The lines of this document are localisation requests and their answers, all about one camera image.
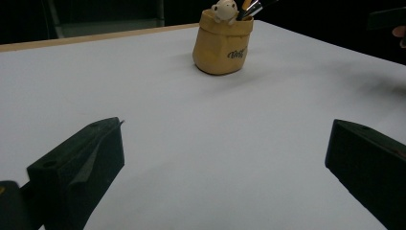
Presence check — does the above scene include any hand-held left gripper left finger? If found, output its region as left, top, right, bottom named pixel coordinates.
left=27, top=116, right=125, bottom=230

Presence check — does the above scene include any thin black orange-tipped brush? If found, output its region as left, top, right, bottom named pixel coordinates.
left=236, top=0, right=253, bottom=22

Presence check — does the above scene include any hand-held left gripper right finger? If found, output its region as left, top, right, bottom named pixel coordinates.
left=325, top=119, right=406, bottom=230

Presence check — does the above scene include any white table cover sheet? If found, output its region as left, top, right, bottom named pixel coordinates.
left=0, top=19, right=406, bottom=230

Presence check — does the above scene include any tan bear pen holder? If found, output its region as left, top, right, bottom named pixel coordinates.
left=192, top=0, right=255, bottom=76

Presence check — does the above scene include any black makeup brush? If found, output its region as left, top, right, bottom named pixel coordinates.
left=243, top=0, right=280, bottom=20

